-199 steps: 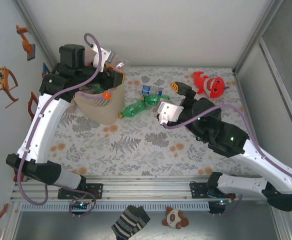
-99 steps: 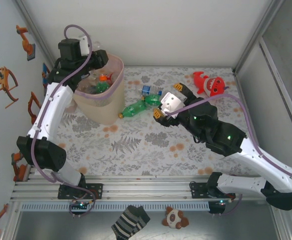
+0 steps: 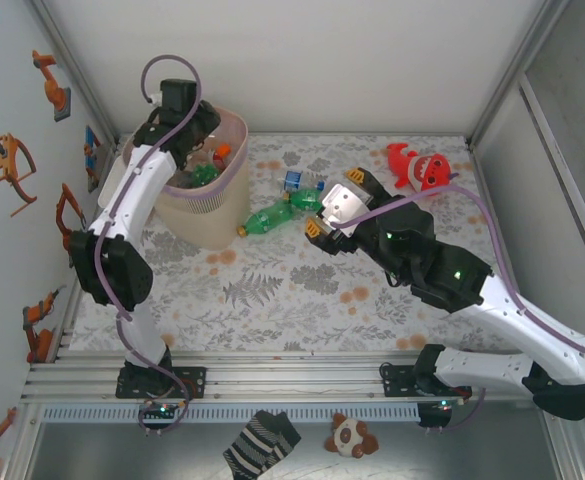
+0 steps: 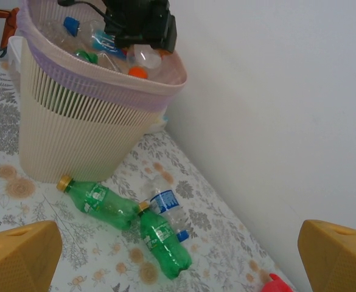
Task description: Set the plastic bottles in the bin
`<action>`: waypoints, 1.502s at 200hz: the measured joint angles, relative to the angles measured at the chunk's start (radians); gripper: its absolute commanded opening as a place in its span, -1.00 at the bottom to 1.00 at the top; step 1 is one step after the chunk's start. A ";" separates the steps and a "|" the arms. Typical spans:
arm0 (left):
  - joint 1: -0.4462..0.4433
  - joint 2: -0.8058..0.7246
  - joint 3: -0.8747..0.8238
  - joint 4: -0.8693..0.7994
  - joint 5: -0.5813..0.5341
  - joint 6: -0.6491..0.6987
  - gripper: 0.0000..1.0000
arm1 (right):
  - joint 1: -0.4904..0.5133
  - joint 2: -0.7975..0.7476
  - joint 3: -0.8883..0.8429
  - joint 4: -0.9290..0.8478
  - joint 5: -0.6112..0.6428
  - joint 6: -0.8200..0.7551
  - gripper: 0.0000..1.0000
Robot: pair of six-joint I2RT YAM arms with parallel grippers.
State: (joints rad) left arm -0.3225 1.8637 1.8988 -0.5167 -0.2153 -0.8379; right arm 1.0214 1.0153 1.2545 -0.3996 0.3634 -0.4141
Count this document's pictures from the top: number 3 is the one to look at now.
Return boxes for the green plastic bottle yellow cap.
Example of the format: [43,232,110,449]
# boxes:
[236,200,298,238]
[284,188,326,211]
[190,164,222,187]

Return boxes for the clear bottle blue label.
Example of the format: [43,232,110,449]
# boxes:
[274,169,329,194]

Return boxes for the beige slatted waste bin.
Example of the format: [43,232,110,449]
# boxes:
[120,99,251,251]

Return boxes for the red shark plush toy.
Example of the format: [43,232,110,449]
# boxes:
[386,142,461,194]

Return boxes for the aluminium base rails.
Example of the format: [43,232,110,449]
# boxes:
[21,349,573,404]

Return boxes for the small controller board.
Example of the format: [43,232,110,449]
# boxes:
[421,397,466,414]
[139,399,183,419]

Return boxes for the brown white panda plush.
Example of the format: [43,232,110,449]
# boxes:
[324,412,380,459]

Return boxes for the black white striped sock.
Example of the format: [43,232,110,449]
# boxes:
[221,409,303,480]

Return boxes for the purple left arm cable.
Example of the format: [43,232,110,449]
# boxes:
[94,54,202,436]

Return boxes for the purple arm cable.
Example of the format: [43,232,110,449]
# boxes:
[94,54,202,436]
[335,187,585,434]

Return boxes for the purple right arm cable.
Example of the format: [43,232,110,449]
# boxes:
[335,187,585,434]

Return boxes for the blue and orange wall sticker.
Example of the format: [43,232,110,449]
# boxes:
[84,124,102,194]

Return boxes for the aluminium corner post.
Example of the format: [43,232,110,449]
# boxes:
[30,0,123,151]
[466,0,571,151]

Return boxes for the aluminium panel frame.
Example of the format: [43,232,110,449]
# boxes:
[516,69,585,301]

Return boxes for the white slotted cable duct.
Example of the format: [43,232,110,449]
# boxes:
[41,403,421,424]

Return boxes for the aluminium side rail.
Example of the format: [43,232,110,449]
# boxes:
[54,269,86,361]

